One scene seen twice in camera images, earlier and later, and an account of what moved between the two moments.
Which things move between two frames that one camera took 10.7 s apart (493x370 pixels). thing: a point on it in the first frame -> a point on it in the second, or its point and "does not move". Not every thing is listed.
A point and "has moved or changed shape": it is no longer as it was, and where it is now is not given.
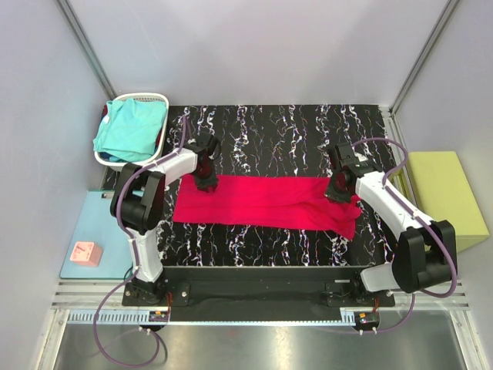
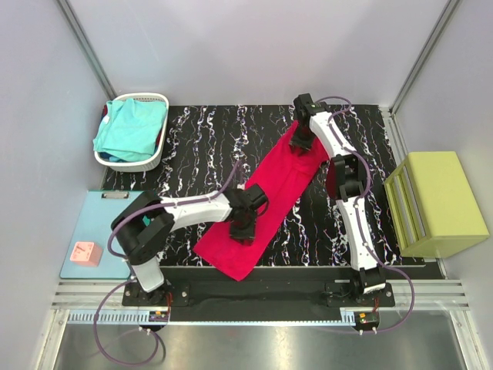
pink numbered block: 86,253 does not move
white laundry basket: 132,130 does not move
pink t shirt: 300,203 has moved or changed shape
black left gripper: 205,181 -> 242,229
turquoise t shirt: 131,129 does not move
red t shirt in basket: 105,112 does not move
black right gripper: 333,196 -> 302,145
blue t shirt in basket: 109,156 does not move
